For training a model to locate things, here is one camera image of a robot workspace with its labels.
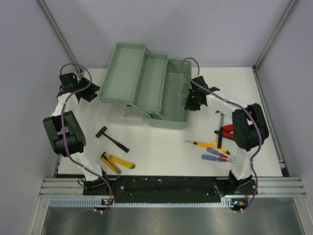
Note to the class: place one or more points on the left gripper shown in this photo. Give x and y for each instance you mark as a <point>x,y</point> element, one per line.
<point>91,94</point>

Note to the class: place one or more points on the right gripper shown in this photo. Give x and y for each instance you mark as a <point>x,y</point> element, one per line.
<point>189,105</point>

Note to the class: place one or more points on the small black handled hammer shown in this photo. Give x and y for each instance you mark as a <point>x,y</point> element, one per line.
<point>221,130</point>

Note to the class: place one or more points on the green toolbox with clear lid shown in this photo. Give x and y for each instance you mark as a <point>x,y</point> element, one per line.
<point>152,85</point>

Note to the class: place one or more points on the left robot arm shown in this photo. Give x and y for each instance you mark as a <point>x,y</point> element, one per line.
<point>66,135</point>

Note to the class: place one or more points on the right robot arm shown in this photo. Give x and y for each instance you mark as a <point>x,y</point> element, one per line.
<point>249,130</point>

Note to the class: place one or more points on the black rubber mallet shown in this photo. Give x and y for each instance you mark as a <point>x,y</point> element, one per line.
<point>102,132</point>

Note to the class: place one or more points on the blue screwdriver upper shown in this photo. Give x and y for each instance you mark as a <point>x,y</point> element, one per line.
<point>217,153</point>

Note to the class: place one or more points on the blue screwdriver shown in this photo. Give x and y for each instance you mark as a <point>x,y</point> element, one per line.
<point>216,159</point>
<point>217,153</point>

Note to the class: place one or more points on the blue screwdriver lower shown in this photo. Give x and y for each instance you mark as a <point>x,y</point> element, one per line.
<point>216,159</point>

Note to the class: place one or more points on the yellow black utility knife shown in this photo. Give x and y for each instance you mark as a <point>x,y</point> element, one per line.
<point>110,163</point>

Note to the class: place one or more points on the orange handled screwdriver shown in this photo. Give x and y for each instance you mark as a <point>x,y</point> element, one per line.
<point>200,144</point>

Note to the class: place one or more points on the red handled pliers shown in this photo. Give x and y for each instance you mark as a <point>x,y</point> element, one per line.
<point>228,132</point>

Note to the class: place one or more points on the yellow handled screwdriver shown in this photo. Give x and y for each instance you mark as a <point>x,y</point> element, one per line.
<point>224,150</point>

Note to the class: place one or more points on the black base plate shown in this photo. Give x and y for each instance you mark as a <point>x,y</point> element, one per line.
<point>168,189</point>

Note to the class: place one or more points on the white cable duct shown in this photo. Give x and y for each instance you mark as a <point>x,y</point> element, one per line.
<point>101,203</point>

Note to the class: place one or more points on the aluminium frame rail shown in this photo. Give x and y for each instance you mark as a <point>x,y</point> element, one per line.
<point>267,187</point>

